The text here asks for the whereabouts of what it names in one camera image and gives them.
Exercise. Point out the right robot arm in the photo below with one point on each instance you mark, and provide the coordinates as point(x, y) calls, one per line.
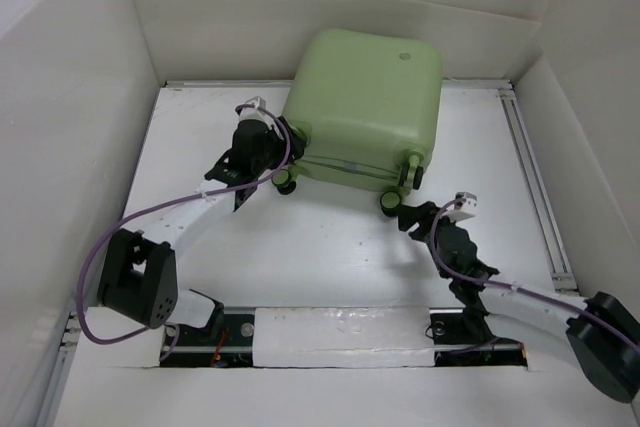
point(597, 335)

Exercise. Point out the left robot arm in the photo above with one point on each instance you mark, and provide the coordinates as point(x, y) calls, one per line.
point(139, 276)

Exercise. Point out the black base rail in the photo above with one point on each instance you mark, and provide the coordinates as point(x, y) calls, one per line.
point(348, 338)

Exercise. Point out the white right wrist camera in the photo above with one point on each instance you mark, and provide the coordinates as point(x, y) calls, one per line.
point(464, 207)

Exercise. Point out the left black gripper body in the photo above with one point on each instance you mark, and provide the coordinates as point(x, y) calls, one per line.
point(275, 153)

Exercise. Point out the light green suitcase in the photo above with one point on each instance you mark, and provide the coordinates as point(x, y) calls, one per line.
point(367, 108)

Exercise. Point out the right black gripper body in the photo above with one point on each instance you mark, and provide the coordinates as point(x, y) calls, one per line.
point(442, 222)

